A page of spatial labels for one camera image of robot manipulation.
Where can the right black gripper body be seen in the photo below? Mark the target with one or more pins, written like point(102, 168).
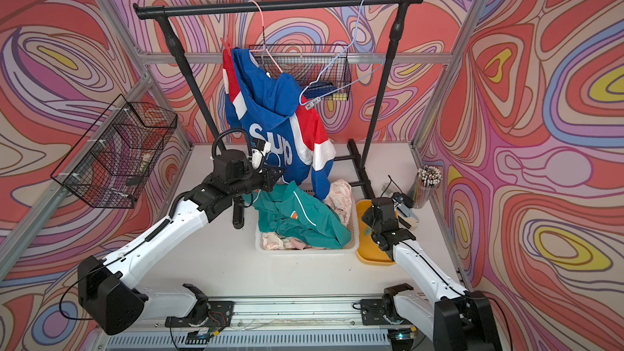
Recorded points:
point(369, 218)

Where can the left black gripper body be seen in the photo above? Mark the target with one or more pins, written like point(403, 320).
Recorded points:
point(251, 181)

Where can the pink printed jacket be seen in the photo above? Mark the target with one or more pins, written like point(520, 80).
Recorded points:
point(336, 204)

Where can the green jacket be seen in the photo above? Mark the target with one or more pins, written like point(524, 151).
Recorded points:
point(289, 212)

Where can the light blue hanger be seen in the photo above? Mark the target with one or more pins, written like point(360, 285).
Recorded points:
point(338, 55)

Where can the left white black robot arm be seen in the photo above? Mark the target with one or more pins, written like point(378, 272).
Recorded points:
point(109, 289)

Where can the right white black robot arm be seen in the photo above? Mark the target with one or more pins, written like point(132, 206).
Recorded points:
point(448, 314)

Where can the pink hanger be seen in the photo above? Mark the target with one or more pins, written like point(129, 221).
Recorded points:
point(264, 48)

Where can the grey stapler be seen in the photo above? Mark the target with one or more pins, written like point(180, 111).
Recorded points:
point(407, 218)

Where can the yellow plastic tray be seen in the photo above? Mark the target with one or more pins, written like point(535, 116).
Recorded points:
point(368, 252)

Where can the black clothes rack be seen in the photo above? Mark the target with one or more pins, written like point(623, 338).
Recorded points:
point(163, 14)

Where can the cup of coloured pencils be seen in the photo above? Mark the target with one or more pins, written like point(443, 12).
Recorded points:
point(427, 180)

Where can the white perforated plastic basket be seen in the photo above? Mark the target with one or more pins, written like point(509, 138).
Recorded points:
point(353, 243)

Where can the blue red white jacket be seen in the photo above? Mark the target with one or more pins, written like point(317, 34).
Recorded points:
point(270, 109)

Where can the white grey clothespin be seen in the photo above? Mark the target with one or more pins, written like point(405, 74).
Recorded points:
point(311, 104)

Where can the blue brush in basket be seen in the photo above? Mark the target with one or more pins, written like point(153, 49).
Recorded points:
point(320, 89)

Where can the red clothespin on blue jacket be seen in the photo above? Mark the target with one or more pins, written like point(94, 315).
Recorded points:
point(227, 46)

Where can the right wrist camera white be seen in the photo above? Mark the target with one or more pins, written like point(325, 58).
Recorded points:
point(402, 203)

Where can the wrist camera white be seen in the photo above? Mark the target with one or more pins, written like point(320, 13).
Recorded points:
point(260, 149)
point(402, 203)

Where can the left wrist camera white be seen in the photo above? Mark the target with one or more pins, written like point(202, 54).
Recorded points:
point(260, 149)

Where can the black wire basket back wall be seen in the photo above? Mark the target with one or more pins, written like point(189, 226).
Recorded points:
point(304, 62)

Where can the black wire basket wall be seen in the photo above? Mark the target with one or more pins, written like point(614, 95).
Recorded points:
point(304, 62)
point(112, 161)

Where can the black wire basket left wall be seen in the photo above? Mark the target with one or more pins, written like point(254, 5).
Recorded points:
point(112, 161)

